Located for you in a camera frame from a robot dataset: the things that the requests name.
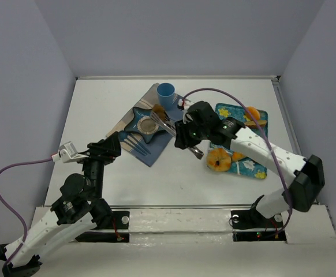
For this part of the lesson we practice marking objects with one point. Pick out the blue plastic fork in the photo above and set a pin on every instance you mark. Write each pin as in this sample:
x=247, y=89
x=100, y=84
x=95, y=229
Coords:
x=131, y=141

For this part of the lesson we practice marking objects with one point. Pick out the small brown bread piece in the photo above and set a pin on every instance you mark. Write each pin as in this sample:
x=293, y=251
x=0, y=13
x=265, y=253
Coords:
x=159, y=111

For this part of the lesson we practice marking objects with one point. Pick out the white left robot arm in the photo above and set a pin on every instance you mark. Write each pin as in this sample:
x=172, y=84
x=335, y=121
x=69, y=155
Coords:
x=79, y=209

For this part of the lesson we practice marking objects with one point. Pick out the blue plastic cup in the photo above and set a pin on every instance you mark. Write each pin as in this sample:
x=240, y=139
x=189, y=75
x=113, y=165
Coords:
x=166, y=94

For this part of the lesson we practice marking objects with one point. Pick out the long brown bread stick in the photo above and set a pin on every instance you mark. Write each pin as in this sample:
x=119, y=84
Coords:
x=256, y=124

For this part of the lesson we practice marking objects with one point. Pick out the yellow bread roll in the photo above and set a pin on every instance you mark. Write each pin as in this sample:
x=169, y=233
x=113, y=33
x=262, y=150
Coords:
x=236, y=156

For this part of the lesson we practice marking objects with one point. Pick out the metal tongs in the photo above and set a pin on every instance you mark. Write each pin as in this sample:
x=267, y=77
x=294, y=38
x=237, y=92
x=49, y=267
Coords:
x=168, y=125

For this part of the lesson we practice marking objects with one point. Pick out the teal floral tray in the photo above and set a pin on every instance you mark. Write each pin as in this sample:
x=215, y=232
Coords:
x=246, y=167

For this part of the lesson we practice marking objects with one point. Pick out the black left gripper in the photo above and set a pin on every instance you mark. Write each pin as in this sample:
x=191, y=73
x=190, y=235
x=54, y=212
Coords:
x=99, y=153

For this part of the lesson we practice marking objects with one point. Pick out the large glazed bagel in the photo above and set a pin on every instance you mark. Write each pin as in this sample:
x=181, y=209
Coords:
x=219, y=160

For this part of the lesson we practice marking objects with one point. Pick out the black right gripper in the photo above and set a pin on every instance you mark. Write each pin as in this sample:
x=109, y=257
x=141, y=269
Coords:
x=182, y=135

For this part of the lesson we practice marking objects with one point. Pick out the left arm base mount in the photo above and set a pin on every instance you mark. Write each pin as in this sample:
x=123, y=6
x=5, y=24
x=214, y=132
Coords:
x=111, y=226

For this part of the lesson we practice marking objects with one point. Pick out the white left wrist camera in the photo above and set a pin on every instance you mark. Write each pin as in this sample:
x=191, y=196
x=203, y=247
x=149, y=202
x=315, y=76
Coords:
x=67, y=153

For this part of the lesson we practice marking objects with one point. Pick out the round orange bun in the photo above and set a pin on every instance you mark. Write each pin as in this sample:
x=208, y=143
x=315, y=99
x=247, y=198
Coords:
x=252, y=113

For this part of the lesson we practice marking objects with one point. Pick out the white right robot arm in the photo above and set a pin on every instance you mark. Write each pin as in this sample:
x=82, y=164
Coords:
x=302, y=178

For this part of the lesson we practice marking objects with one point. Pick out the blue star-shaped plate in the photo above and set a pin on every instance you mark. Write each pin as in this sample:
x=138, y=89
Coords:
x=138, y=124

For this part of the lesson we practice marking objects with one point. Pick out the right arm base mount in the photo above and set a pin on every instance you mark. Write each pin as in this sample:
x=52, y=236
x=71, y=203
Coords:
x=251, y=226

